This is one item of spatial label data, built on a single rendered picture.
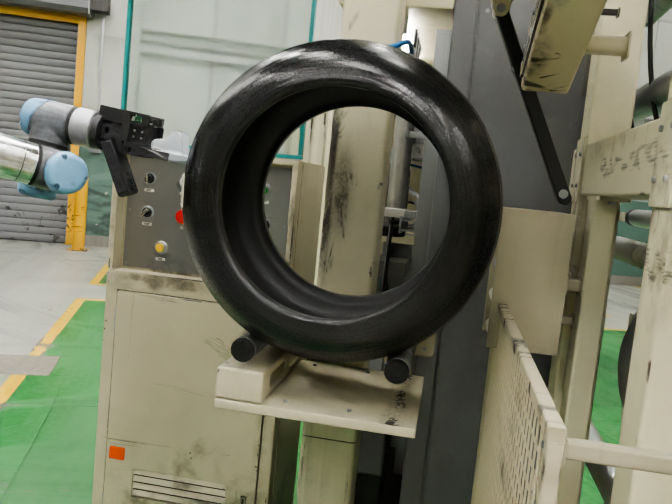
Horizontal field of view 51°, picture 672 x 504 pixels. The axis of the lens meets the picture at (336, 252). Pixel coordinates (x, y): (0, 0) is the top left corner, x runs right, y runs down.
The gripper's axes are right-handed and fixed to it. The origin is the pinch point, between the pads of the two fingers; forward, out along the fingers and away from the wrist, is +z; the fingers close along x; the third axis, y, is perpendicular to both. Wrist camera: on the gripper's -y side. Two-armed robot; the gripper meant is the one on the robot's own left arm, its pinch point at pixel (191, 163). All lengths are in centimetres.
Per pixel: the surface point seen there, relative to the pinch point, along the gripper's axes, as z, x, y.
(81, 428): -88, 157, -134
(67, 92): -492, 769, 26
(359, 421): 43, -9, -37
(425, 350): 52, 25, -30
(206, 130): 5.6, -10.7, 6.6
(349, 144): 24.8, 27.5, 11.0
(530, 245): 68, 21, -2
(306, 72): 21.3, -12.1, 19.6
